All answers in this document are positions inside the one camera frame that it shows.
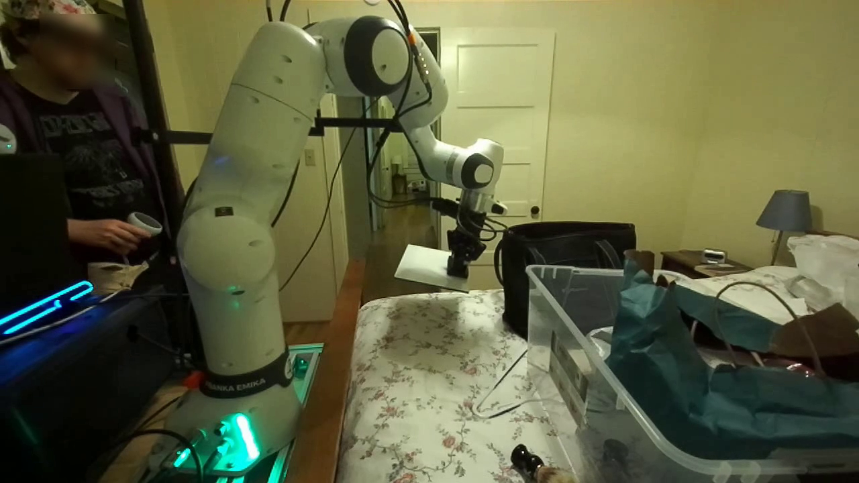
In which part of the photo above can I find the wooden bed frame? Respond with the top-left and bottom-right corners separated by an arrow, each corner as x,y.
288,262 -> 366,483

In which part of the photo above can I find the white board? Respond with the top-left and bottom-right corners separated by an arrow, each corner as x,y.
394,245 -> 468,291

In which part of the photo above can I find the blue table lamp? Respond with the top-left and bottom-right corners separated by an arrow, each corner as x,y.
758,189 -> 813,263

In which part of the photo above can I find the black bag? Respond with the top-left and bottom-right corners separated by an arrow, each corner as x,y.
495,220 -> 637,339

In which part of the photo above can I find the teal cloth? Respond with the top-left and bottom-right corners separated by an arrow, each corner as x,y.
605,251 -> 859,437

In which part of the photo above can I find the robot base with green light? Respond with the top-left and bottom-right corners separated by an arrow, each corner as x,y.
146,345 -> 326,483

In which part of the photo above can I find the brown cloth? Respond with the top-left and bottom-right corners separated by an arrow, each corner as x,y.
767,304 -> 859,382

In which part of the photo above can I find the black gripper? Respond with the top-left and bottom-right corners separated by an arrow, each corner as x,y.
449,209 -> 486,279

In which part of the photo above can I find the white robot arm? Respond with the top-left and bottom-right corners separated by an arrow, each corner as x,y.
178,16 -> 502,397

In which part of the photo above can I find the white pillow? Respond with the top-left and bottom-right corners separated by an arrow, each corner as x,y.
788,235 -> 859,318

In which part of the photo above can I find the clear wire hanger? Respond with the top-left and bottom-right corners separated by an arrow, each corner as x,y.
471,349 -> 526,420

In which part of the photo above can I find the floral bed sheet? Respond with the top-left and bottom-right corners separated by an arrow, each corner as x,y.
338,291 -> 592,483

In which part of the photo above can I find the person in dark shirt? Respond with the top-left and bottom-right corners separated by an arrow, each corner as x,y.
0,0 -> 167,263

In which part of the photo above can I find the white door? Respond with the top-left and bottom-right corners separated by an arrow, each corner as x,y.
444,27 -> 553,224

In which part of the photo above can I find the clear plastic storage container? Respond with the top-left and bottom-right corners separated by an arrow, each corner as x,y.
526,266 -> 859,483

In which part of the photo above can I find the black laptop with blue light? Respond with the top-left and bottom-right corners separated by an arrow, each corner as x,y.
0,154 -> 95,345

